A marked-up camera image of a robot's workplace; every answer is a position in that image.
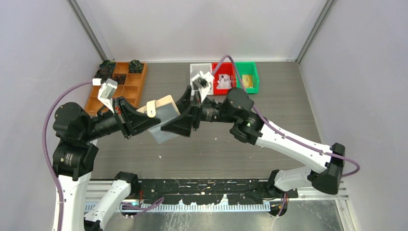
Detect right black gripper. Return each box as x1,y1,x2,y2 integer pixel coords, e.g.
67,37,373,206
161,86,237,138

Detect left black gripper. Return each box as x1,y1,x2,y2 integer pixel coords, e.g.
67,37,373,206
82,94,161,139

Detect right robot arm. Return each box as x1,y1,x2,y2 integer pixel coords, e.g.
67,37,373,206
161,87,345,198

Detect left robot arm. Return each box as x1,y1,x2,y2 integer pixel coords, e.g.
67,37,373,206
52,97,161,231

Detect white cards in red bin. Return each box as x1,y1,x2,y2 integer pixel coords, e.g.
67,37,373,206
217,74,231,90

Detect gold card in green bin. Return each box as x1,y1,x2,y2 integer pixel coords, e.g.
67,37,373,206
242,74,254,89

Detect wooden compartment tray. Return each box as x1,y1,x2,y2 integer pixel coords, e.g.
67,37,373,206
84,61,148,116

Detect black item in white bin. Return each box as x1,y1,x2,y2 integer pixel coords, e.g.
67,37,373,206
191,76,206,90

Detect dark bundle middle centre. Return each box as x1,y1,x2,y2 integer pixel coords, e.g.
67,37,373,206
111,75,127,85

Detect dark bundle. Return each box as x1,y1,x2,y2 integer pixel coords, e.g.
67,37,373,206
128,60,144,74
94,69,111,81
99,60,116,73
111,75,127,85

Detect white plastic bin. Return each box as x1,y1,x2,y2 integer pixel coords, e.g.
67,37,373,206
190,63,214,97

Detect red plastic bin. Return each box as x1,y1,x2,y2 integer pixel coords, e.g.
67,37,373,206
213,62,237,95

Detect dark bundle top right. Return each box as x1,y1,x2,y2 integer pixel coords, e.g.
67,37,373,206
128,60,144,74

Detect dark bundle middle left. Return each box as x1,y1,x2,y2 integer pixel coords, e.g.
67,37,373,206
94,69,111,81

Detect dark bundle top left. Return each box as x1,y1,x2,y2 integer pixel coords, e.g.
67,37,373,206
99,60,116,73

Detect green plastic bin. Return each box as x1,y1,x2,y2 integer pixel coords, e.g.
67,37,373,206
236,62,260,94

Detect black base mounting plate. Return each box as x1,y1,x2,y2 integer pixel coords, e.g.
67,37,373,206
126,179,283,205

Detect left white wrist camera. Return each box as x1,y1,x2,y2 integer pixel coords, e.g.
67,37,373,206
92,78,118,112

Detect aluminium rail frame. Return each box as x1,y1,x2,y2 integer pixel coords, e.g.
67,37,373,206
85,179,349,213

